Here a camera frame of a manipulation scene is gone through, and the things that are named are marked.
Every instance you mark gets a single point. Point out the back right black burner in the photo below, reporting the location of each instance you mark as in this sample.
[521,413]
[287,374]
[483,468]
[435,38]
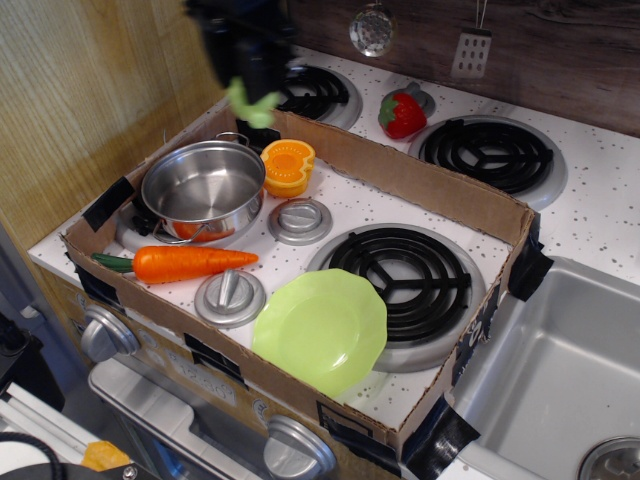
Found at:
[506,154]

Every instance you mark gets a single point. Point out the silver oven door handle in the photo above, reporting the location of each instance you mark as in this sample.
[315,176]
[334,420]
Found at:
[182,436]

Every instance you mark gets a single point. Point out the black burner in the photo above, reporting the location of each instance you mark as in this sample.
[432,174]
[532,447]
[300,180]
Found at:
[429,284]
[506,154]
[322,95]

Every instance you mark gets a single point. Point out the grey toy sink basin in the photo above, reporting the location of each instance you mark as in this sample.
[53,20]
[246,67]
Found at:
[558,375]

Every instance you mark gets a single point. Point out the front right black burner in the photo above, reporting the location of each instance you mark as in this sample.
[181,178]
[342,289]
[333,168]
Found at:
[429,284]

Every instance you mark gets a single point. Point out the left silver oven knob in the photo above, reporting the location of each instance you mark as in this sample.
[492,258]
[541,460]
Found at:
[106,335]

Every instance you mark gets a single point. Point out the upper silver stovetop knob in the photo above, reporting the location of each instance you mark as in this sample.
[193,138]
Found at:
[300,222]

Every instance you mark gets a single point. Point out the light green toy broccoli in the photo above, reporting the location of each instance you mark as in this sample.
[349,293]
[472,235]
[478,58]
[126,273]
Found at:
[258,114]

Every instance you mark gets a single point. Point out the silver sink drain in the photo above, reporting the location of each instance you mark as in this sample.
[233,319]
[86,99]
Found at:
[615,458]

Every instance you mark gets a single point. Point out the lower silver stovetop knob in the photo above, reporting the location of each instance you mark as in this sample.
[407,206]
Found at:
[230,300]

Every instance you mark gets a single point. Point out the back left black burner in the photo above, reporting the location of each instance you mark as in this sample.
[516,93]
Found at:
[322,95]

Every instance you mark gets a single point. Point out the silver oven knob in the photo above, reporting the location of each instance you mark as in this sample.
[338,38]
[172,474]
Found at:
[106,335]
[292,451]

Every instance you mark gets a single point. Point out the orange toy carrot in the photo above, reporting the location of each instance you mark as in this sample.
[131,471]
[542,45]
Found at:
[163,264]

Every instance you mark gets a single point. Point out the brown cardboard fence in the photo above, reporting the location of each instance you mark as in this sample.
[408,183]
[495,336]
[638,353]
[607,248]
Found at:
[384,424]

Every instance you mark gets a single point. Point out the right silver oven knob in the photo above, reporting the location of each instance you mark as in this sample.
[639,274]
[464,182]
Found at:
[292,451]

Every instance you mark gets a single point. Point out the red toy strawberry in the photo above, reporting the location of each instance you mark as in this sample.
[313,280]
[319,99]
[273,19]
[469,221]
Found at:
[400,116]

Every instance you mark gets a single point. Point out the orange toy pepper half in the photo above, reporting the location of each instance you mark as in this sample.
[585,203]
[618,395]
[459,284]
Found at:
[289,164]

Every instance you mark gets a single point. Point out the hanging metal strainer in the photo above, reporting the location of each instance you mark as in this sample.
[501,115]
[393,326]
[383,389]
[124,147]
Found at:
[373,29]

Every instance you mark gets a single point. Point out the light green plastic plate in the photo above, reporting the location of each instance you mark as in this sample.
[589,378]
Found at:
[326,328]

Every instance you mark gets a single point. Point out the hanging metal spatula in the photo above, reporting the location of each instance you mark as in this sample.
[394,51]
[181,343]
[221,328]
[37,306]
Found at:
[473,48]

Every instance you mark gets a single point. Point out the small steel pot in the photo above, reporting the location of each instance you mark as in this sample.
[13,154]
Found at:
[206,191]

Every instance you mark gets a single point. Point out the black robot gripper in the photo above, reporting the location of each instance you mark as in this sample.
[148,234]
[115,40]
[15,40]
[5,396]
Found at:
[255,36]

